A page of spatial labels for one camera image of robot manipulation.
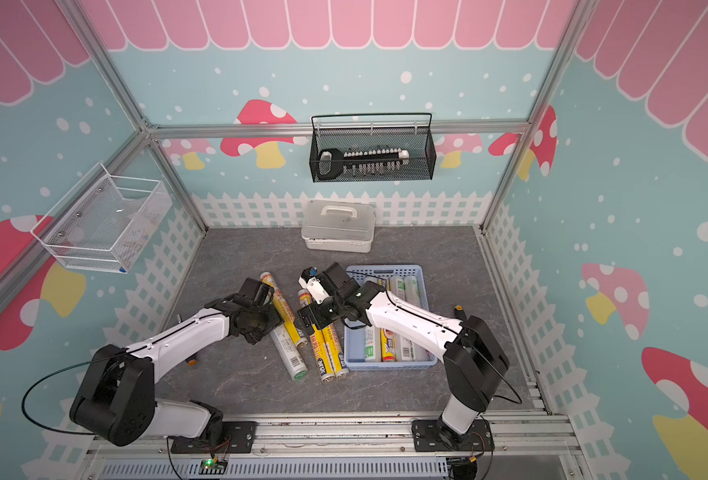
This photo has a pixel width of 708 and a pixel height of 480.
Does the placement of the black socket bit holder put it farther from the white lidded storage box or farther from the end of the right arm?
the end of the right arm

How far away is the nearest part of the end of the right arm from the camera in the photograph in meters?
0.59

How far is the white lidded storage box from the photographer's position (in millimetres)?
1082

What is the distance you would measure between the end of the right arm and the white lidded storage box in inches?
15.8

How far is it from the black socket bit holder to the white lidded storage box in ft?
0.71

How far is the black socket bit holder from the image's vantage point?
89cm

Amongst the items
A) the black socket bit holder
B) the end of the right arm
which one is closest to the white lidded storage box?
the black socket bit holder

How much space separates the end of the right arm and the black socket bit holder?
1.22ft
